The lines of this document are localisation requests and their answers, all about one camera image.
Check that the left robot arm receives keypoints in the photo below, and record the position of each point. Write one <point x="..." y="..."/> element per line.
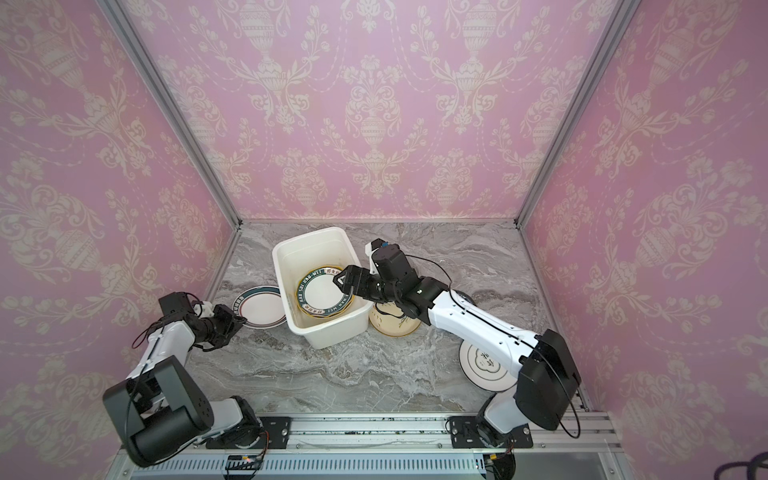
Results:
<point x="159" y="410"/>

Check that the white plastic bin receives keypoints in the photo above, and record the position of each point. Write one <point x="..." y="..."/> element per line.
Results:
<point x="315" y="308"/>

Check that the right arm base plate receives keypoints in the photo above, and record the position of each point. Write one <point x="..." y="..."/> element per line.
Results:
<point x="468" y="432"/>

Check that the cream willow pattern plate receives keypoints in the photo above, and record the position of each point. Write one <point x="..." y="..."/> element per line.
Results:
<point x="388" y="319"/>

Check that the left aluminium corner post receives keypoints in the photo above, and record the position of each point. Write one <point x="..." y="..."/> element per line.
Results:
<point x="118" y="18"/>

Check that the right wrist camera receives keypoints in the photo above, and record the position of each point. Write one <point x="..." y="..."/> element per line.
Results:
<point x="370" y="248"/>

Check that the white plate blue rim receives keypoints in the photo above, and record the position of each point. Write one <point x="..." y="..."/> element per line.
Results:
<point x="484" y="372"/>

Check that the yellow polka dot plate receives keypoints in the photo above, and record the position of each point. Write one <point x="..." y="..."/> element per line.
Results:
<point x="342" y="312"/>

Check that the right aluminium corner post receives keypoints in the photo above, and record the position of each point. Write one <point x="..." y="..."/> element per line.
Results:
<point x="616" y="27"/>

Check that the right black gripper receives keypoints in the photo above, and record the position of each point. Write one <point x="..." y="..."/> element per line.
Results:
<point x="360" y="284"/>

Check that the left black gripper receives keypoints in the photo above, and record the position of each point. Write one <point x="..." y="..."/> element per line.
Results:
<point x="229" y="326"/>

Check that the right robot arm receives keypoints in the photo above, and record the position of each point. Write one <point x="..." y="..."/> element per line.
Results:
<point x="546" y="378"/>

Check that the white plate green red rim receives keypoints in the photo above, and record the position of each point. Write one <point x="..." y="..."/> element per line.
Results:
<point x="261" y="307"/>

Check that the aluminium corner post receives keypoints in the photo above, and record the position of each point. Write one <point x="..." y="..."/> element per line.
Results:
<point x="616" y="27"/>
<point x="118" y="18"/>

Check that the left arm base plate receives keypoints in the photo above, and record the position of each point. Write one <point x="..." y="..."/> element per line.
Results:
<point x="271" y="432"/>

